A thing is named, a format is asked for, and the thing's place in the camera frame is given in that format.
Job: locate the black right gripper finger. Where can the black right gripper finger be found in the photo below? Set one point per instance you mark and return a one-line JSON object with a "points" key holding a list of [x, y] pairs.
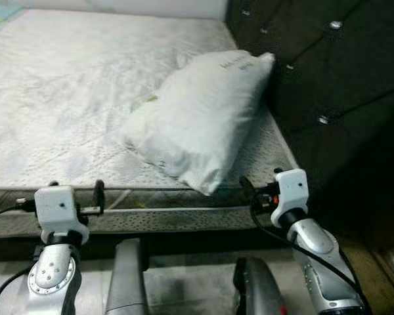
{"points": [[278, 170], [247, 184]]}

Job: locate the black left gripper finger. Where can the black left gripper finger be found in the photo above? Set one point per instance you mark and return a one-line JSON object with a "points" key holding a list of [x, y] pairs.
{"points": [[98, 195], [53, 185]]}

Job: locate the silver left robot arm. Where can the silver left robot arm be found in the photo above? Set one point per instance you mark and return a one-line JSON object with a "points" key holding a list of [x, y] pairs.
{"points": [[49, 282]]}

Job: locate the grey left robot leg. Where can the grey left robot leg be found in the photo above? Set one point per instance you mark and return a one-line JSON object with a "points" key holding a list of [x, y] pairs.
{"points": [[128, 282]]}

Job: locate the grey robot leg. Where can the grey robot leg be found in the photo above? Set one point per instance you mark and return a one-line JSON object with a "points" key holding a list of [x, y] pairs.
{"points": [[259, 292], [128, 282]]}

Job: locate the white pillow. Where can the white pillow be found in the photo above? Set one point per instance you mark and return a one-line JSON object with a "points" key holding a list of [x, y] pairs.
{"points": [[197, 118]]}

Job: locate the grey quilted mattress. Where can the grey quilted mattress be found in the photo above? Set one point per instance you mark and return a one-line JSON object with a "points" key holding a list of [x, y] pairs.
{"points": [[65, 98]]}

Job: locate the grey right robot leg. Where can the grey right robot leg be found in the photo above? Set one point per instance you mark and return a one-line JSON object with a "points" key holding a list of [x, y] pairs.
{"points": [[259, 292]]}

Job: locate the dark tufted headboard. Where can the dark tufted headboard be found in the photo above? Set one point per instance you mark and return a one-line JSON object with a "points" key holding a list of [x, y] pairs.
{"points": [[341, 85]]}

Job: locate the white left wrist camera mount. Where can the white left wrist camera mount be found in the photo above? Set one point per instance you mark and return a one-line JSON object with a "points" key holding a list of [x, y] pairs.
{"points": [[59, 207]]}

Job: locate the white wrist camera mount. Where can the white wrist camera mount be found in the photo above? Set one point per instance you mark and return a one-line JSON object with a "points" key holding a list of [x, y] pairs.
{"points": [[59, 207], [290, 190]]}

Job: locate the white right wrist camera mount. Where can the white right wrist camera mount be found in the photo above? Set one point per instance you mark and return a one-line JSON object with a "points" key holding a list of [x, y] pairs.
{"points": [[290, 190]]}

